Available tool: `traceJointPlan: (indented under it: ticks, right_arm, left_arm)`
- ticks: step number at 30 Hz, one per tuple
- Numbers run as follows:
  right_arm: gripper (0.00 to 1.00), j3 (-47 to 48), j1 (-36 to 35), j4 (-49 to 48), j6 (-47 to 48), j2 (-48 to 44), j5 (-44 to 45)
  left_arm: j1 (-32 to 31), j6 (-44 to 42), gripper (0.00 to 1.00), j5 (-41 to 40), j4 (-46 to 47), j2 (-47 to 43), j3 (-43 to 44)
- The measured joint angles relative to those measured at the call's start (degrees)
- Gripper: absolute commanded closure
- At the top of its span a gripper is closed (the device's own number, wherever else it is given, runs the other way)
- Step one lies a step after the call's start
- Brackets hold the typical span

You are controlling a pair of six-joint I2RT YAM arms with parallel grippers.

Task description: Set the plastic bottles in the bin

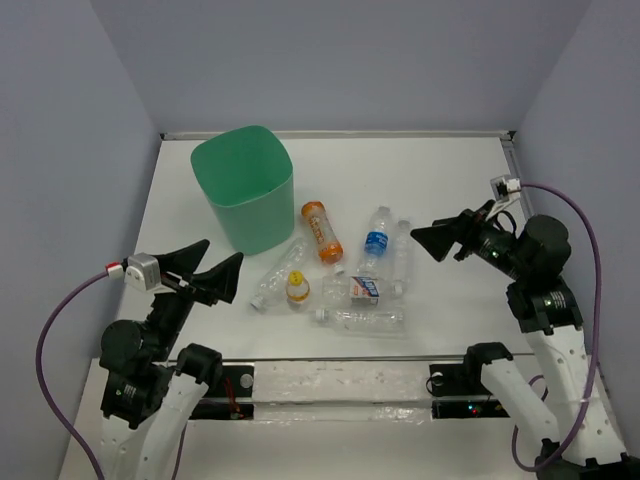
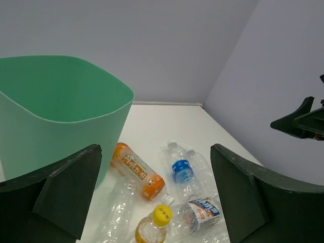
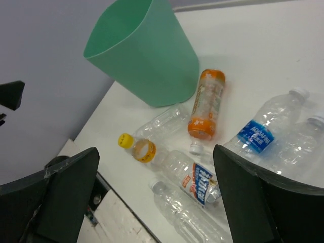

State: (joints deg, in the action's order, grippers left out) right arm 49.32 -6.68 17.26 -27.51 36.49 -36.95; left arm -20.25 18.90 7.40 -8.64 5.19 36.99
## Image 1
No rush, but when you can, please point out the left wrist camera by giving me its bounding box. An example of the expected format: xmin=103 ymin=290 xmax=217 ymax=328
xmin=124 ymin=253 xmax=162 ymax=292

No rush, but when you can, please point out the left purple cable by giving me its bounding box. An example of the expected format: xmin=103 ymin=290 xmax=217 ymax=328
xmin=35 ymin=261 xmax=125 ymax=480

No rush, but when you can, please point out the long clear bottle front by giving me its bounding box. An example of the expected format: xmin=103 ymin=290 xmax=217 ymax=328
xmin=312 ymin=308 xmax=405 ymax=337

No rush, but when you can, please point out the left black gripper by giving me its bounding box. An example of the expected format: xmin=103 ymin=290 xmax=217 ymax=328
xmin=149 ymin=236 xmax=246 ymax=356

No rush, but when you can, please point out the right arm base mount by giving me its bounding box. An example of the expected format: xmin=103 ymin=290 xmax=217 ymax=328
xmin=425 ymin=363 xmax=509 ymax=420

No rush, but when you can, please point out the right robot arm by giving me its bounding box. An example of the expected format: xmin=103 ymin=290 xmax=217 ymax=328
xmin=411 ymin=201 xmax=639 ymax=479

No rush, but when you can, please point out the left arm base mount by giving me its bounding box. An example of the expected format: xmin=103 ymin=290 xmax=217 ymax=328
xmin=190 ymin=362 xmax=255 ymax=421

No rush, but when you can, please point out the green plastic bin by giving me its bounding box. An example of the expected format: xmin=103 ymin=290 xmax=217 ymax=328
xmin=190 ymin=125 xmax=295 ymax=255

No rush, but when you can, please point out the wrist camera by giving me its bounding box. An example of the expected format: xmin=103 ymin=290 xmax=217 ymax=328
xmin=124 ymin=253 xmax=162 ymax=292
xmin=490 ymin=175 xmax=522 ymax=204

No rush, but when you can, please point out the blue label clear bottle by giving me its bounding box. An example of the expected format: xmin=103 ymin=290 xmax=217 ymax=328
xmin=357 ymin=206 xmax=392 ymax=277

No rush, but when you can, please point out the square bottle blue-orange label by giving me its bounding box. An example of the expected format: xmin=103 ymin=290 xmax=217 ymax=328
xmin=321 ymin=266 xmax=409 ymax=307

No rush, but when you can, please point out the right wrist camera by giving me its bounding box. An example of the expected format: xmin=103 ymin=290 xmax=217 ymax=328
xmin=490 ymin=175 xmax=522 ymax=204

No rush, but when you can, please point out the clear bottle white cap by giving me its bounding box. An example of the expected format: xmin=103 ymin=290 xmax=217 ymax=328
xmin=391 ymin=219 xmax=414 ymax=298

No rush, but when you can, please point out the small yellow cap bottle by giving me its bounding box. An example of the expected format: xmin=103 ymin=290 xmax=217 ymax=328
xmin=285 ymin=270 xmax=311 ymax=310

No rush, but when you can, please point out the orange label plastic bottle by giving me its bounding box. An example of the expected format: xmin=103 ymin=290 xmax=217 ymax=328
xmin=301 ymin=201 xmax=344 ymax=265

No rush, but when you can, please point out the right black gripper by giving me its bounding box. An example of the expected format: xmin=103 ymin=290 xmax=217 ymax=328
xmin=409 ymin=198 xmax=529 ymax=279

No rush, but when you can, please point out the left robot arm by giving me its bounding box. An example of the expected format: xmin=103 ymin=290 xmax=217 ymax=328
xmin=99 ymin=240 xmax=244 ymax=479

